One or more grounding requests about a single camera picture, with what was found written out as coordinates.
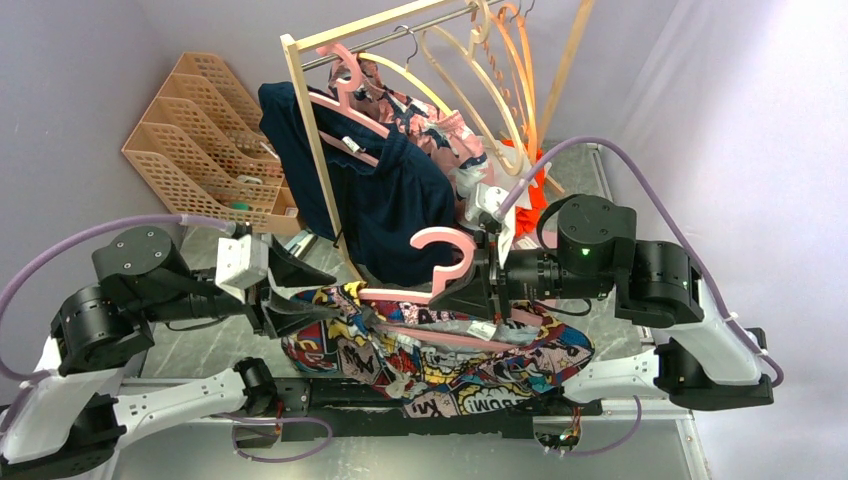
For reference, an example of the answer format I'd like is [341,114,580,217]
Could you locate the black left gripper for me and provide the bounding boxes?
[145,230,343,335]

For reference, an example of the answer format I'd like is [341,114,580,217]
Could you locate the pink plastic hanger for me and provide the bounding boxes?
[357,227,516,352]
[307,43,389,167]

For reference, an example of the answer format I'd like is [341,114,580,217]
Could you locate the comic print shorts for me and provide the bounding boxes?
[281,282,595,418]

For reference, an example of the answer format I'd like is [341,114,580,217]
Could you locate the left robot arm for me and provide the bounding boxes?
[1,224,334,479]

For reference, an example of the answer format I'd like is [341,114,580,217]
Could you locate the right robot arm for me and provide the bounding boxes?
[282,194,775,418]

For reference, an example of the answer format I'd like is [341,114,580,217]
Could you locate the navy blue shorts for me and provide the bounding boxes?
[258,82,455,287]

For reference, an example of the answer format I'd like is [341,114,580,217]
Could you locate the pink patterned shorts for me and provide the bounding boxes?
[352,55,493,201]

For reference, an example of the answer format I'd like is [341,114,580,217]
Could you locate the light blue stapler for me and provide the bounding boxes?
[285,229,318,259]

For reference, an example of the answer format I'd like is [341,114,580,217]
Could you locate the orange cloth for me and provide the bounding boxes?
[494,162,548,237]

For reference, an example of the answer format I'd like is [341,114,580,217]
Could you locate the peach plastic file organizer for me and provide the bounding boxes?
[122,52,303,235]

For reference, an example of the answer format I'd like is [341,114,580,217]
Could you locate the wooden clothes rack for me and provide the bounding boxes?
[280,1,595,280]

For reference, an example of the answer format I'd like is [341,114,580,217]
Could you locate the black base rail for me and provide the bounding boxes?
[276,377,602,439]

